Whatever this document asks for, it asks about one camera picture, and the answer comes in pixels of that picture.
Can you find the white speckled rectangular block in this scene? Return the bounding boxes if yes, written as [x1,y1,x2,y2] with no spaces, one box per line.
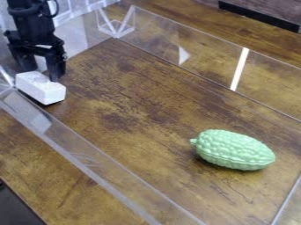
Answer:
[14,71,65,105]

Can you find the clear acrylic tray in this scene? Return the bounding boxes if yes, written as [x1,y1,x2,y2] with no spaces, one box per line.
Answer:
[0,4,301,225]

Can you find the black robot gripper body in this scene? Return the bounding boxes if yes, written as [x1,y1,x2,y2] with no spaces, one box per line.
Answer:
[4,0,68,61]

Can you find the green bumpy bitter gourd toy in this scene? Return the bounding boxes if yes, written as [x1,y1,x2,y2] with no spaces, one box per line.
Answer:
[190,129,277,171]

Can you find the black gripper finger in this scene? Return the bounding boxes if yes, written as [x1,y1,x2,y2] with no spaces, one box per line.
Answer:
[44,52,67,82]
[9,46,37,72]

